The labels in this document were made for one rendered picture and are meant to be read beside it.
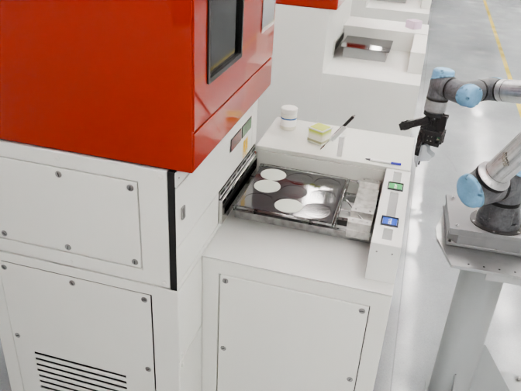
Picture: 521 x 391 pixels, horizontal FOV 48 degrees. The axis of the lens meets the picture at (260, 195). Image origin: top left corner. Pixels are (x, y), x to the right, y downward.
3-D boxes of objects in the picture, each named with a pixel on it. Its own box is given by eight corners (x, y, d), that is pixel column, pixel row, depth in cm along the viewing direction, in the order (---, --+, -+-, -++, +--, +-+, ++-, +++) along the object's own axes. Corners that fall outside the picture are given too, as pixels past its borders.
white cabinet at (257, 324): (200, 425, 232) (201, 257, 192) (264, 284, 314) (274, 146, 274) (360, 470, 218) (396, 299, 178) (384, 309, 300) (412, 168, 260)
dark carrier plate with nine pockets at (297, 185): (236, 205, 207) (236, 204, 207) (262, 166, 236) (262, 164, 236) (331, 224, 200) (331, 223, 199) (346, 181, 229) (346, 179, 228)
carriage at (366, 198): (345, 237, 201) (346, 229, 200) (358, 189, 232) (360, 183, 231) (368, 240, 199) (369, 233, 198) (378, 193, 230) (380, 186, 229)
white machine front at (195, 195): (170, 289, 176) (167, 171, 156) (248, 175, 245) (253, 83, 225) (180, 292, 175) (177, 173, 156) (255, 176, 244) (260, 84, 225)
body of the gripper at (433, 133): (437, 150, 206) (445, 117, 201) (414, 143, 210) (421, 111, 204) (443, 144, 212) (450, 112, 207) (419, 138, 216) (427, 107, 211)
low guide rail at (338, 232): (234, 217, 214) (234, 209, 213) (236, 214, 216) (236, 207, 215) (369, 243, 204) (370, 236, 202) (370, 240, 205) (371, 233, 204)
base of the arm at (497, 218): (518, 216, 212) (525, 192, 208) (521, 236, 200) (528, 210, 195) (475, 209, 216) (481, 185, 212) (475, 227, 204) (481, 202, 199)
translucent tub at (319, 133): (306, 141, 243) (308, 126, 240) (316, 136, 248) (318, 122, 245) (321, 147, 239) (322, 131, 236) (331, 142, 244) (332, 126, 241)
